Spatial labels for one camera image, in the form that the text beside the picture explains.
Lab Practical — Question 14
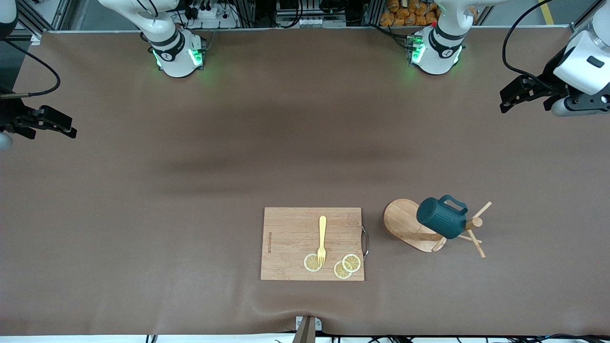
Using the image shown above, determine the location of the dark teal cup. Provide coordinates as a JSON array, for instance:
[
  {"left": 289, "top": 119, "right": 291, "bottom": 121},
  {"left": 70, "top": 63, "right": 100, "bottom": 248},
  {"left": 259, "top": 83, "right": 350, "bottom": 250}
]
[{"left": 416, "top": 194, "right": 468, "bottom": 240}]

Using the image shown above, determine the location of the wooden mug tree rack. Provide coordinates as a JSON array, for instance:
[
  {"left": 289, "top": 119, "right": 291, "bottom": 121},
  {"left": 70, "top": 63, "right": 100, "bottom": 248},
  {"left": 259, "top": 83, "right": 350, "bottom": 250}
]
[{"left": 384, "top": 199, "right": 492, "bottom": 259}]

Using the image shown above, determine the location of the brown table mat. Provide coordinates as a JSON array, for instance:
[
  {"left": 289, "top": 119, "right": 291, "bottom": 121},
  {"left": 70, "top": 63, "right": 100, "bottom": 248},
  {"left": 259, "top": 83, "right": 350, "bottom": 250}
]
[{"left": 0, "top": 26, "right": 610, "bottom": 336}]

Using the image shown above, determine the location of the pile of orange items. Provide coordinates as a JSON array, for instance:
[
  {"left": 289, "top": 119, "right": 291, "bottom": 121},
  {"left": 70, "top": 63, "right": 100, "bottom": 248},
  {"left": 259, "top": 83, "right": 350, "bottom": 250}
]
[{"left": 380, "top": 0, "right": 441, "bottom": 27}]

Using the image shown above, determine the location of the white power strip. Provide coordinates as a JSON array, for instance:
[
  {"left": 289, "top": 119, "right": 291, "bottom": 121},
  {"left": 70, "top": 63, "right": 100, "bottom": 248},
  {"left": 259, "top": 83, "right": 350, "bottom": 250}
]
[{"left": 183, "top": 0, "right": 239, "bottom": 29}]

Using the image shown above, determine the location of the yellow plastic fork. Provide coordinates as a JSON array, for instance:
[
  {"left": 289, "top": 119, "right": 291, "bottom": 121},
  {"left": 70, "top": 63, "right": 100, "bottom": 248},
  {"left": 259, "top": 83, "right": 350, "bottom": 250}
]
[{"left": 317, "top": 215, "right": 328, "bottom": 266}]

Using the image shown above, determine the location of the wooden cutting board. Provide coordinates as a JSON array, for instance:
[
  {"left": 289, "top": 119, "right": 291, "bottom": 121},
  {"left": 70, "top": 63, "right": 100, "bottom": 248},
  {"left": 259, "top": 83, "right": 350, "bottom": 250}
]
[{"left": 260, "top": 207, "right": 365, "bottom": 282}]

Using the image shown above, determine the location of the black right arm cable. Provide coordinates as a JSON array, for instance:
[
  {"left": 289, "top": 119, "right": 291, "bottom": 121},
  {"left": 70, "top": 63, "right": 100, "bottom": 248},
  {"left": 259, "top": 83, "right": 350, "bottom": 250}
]
[{"left": 0, "top": 40, "right": 61, "bottom": 99}]

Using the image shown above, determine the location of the aluminium frame profile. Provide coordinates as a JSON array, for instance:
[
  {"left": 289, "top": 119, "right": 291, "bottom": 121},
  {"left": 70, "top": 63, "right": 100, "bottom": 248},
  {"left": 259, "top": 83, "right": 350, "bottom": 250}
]
[
  {"left": 17, "top": 0, "right": 72, "bottom": 46},
  {"left": 569, "top": 0, "right": 601, "bottom": 39}
]

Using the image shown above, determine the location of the grey metal mount bracket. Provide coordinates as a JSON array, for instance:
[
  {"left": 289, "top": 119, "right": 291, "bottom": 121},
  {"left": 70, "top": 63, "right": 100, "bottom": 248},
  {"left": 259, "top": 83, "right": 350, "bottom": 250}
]
[{"left": 295, "top": 315, "right": 323, "bottom": 343}]

